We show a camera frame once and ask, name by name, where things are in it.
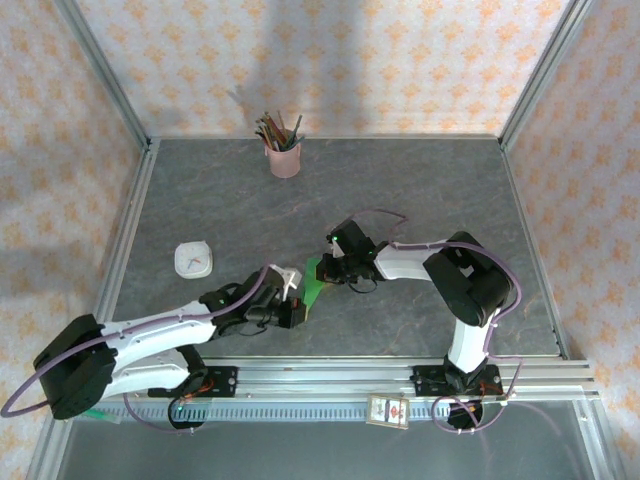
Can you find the green paper sheet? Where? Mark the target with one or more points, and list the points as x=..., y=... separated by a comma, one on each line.
x=312, y=292

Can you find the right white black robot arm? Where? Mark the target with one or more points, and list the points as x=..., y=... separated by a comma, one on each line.
x=405, y=260

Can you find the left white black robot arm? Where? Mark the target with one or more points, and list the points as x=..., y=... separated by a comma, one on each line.
x=150, y=335

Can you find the white round object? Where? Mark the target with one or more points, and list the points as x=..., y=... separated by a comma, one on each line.
x=194, y=260

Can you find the pink pencil cup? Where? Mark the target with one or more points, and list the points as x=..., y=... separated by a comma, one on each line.
x=285, y=162

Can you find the playing card box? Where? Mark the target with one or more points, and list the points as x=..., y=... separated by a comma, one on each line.
x=387, y=411

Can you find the dark green coloured pencil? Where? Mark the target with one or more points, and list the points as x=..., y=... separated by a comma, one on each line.
x=297, y=126

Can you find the brown coloured pencil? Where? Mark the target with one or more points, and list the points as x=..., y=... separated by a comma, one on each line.
x=281, y=122

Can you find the green marker pen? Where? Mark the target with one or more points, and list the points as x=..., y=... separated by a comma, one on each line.
x=102, y=416

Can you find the wide aluminium mounting rail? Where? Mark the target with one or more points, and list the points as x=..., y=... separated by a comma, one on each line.
x=325, y=380

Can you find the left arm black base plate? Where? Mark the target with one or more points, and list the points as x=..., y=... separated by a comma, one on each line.
x=225, y=382

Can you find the aluminium side rail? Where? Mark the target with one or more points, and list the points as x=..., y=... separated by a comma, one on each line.
x=535, y=250
x=125, y=240

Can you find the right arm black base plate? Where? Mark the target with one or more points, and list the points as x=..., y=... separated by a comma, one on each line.
x=425, y=382

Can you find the aluminium frame post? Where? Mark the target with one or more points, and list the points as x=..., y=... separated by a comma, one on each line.
x=545, y=70
x=100, y=70

